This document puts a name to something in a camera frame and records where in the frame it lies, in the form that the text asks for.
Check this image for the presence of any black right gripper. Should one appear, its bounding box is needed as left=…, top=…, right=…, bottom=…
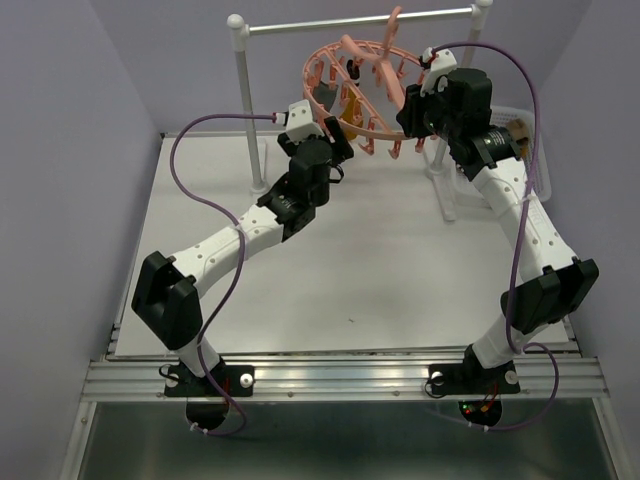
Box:
left=393, top=76, right=461, bottom=143

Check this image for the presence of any mustard brown striped sock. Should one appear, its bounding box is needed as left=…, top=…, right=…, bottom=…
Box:
left=339, top=57, right=364, bottom=128

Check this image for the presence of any grey sock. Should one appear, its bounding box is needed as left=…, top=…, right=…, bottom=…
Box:
left=312, top=81, right=338, bottom=111

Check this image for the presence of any pink round clip hanger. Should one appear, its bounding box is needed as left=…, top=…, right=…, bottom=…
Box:
left=302, top=6, right=423, bottom=159

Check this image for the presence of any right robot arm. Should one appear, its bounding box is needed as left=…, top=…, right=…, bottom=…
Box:
left=397, top=68, right=599, bottom=397

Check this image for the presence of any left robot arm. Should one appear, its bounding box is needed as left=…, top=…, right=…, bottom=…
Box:
left=131, top=114, right=354, bottom=397

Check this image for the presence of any white plastic basket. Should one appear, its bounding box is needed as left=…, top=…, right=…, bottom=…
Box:
left=491, top=105, right=552, bottom=202

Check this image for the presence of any beige sock in basket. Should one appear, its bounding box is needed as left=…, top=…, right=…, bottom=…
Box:
left=505, top=118, right=530, bottom=155

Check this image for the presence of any white drying rack stand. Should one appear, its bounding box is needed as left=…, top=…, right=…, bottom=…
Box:
left=227, top=1, right=492, bottom=195

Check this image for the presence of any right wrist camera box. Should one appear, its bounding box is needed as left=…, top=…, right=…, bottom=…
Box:
left=420, top=47, right=458, bottom=96

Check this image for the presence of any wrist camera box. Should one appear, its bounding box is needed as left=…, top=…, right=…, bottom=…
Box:
left=420, top=47, right=458, bottom=96
left=285, top=99, right=324, bottom=144

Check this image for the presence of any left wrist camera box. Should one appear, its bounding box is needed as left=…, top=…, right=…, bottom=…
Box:
left=285, top=99, right=324, bottom=144

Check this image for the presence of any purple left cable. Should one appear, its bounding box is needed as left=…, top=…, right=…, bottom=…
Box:
left=171, top=112, right=249, bottom=437

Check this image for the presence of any aluminium mounting rail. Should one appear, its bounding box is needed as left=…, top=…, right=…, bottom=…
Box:
left=81, top=351, right=610, bottom=403

